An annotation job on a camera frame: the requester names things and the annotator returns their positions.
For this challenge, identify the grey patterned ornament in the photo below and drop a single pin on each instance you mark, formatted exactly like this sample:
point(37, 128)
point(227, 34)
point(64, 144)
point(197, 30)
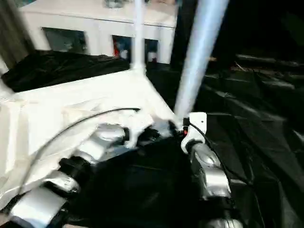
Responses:
point(112, 2)

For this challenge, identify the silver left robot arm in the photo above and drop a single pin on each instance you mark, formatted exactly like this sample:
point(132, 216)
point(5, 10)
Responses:
point(109, 135)

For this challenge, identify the white plastic table top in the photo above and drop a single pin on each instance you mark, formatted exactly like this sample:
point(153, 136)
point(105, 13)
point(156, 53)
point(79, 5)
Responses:
point(59, 107)

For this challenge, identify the small gold tag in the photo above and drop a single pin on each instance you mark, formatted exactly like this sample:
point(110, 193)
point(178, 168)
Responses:
point(211, 58)

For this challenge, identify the white glass-door cabinet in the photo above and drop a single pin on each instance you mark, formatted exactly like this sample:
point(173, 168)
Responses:
point(71, 21)

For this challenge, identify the black backdrop cloth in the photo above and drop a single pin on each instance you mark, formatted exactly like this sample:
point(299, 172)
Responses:
point(261, 23)

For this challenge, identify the white plastic table leg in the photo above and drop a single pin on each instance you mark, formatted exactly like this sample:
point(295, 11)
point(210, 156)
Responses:
point(138, 35)
point(4, 83)
point(197, 59)

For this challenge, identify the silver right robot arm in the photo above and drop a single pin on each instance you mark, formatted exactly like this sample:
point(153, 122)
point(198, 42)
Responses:
point(213, 175)

